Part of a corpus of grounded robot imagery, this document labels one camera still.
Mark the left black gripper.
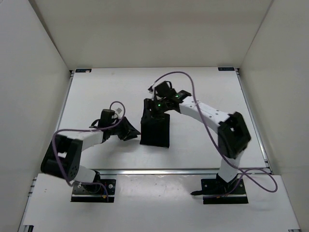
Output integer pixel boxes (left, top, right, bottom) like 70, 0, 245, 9
109, 116, 141, 141

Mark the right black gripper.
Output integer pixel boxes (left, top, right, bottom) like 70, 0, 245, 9
142, 98, 170, 125

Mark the black skirt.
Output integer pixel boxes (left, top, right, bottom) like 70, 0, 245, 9
140, 99, 170, 148

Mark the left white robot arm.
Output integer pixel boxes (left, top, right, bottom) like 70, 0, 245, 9
41, 116, 140, 192

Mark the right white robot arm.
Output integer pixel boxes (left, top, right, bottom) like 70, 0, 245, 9
140, 90, 251, 194

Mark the right blue label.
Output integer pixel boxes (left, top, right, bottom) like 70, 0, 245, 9
218, 67, 235, 72

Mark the blue label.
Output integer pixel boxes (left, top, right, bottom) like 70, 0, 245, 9
218, 67, 235, 72
75, 69, 92, 73

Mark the left blue label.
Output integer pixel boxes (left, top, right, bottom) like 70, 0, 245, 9
75, 69, 92, 73

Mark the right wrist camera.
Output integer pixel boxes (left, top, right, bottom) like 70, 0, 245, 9
154, 81, 176, 98

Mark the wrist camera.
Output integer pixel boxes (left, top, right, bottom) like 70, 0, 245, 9
154, 81, 176, 98
98, 109, 123, 129

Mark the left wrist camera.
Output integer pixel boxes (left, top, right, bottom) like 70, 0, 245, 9
98, 109, 123, 129

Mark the aluminium rail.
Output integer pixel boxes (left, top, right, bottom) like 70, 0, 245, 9
97, 169, 219, 175

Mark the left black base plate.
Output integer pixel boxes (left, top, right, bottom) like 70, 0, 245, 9
71, 178, 116, 203

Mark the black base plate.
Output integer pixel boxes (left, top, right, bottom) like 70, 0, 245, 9
71, 178, 116, 203
190, 178, 249, 204

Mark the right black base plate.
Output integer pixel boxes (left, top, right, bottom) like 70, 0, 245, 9
190, 178, 249, 204

